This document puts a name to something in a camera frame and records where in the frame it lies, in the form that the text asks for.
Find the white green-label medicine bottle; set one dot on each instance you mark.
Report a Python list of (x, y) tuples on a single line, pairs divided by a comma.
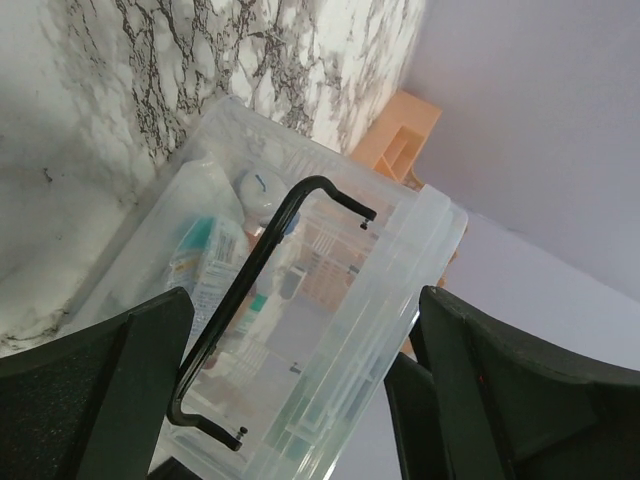
[(266, 305)]

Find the orange plastic file organizer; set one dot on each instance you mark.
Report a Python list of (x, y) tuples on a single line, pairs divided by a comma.
[(418, 227)]

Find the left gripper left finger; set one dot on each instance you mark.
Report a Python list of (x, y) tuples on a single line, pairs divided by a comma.
[(90, 405)]

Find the white blue small bottle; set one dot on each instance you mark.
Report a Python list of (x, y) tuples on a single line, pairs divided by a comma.
[(260, 193)]

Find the clear plastic box lid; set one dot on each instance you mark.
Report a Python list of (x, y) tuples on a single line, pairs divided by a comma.
[(313, 377)]

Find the clear plastic medicine box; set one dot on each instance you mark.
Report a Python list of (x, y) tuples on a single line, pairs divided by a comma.
[(135, 271)]

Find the white blue gauze packet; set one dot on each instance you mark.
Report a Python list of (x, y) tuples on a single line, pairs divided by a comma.
[(226, 251)]

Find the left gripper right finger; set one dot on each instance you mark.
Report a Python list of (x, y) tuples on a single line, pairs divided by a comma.
[(481, 399)]

